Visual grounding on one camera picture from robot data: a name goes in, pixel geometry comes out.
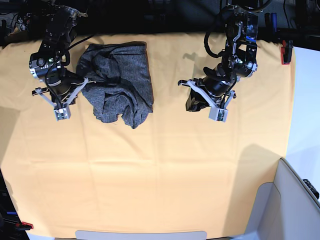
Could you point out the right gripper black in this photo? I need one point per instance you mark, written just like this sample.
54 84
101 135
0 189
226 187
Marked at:
63 86

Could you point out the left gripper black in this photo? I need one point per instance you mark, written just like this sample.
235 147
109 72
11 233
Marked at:
215 87

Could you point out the grey long-sleeve T-shirt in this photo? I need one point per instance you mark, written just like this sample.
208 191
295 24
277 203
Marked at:
119 82

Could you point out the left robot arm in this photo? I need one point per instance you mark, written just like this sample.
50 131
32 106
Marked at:
238 60

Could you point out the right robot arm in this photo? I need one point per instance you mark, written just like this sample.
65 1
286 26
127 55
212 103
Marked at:
49 63

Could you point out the yellow table cloth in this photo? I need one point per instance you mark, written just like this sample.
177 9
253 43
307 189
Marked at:
179 171

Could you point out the red black clamp right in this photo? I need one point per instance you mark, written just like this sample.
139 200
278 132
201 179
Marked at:
286 52

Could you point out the red black clamp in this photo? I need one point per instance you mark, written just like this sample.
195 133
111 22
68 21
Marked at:
23 226
286 52

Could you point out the red black clamp left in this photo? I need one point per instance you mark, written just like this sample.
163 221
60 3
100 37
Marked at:
23 226

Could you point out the white tray edge bottom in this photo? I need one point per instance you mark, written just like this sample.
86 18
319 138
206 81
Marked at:
94 235

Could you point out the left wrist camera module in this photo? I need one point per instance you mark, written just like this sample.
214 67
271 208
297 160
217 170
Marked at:
218 114

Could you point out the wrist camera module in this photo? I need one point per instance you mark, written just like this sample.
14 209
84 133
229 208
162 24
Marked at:
62 113
218 114

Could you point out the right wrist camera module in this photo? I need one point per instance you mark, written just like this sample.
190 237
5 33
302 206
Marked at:
62 113

